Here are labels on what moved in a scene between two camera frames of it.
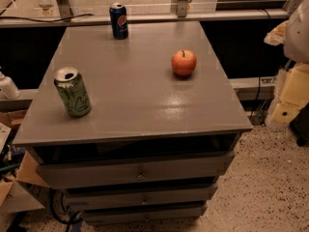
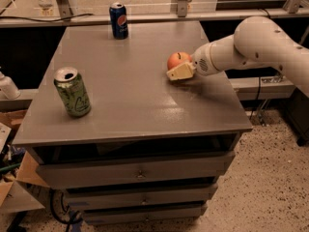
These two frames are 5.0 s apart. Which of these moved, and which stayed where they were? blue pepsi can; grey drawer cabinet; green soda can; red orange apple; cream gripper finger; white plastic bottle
Moved: cream gripper finger; red orange apple
Stayed: grey drawer cabinet; green soda can; white plastic bottle; blue pepsi can
